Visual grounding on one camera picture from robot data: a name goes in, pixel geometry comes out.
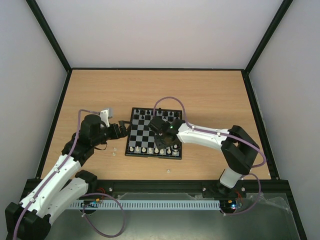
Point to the white slotted cable duct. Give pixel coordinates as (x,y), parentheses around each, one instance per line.
(156,205)

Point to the black enclosure frame post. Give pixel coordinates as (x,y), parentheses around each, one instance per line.
(38,14)

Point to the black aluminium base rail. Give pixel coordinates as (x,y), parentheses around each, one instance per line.
(206,188)

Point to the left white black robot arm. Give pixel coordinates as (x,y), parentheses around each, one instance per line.
(33,217)

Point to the black and silver chessboard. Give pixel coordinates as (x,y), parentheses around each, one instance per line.
(141,136)

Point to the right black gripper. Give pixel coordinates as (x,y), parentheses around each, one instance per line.
(161,141)

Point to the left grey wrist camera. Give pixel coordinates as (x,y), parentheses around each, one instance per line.
(106,114)

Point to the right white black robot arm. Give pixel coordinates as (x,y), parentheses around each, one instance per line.
(237,147)

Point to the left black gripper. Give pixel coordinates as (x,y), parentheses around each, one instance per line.
(116,134)

